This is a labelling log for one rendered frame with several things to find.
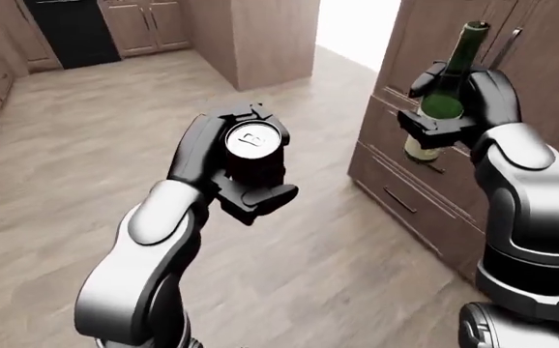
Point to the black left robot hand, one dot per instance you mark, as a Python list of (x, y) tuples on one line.
[(193, 152)]

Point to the wooden drawer cabinet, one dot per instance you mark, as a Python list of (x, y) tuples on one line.
[(458, 137)]

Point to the wooden base cabinet with doors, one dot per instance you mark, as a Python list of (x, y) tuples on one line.
[(139, 25)]

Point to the tall wooden pantry cabinet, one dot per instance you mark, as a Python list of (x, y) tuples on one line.
[(270, 40)]

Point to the black dishwasher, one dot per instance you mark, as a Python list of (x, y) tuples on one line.
[(74, 32)]

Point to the green glass wine bottle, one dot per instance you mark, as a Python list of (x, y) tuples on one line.
[(446, 87)]

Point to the black drink can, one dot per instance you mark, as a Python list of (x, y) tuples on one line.
[(255, 148)]

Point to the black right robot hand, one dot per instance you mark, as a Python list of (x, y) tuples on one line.
[(494, 98)]

